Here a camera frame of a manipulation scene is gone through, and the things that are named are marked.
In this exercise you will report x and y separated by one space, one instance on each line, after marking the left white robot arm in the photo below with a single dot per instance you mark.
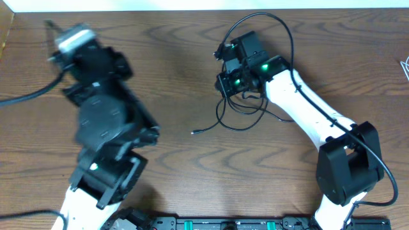
112 121

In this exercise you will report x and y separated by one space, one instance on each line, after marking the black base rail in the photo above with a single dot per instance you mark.
134 219

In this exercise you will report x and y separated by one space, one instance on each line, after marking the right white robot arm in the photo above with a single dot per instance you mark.
349 158

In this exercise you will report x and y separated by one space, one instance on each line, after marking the cardboard box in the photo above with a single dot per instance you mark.
6 20

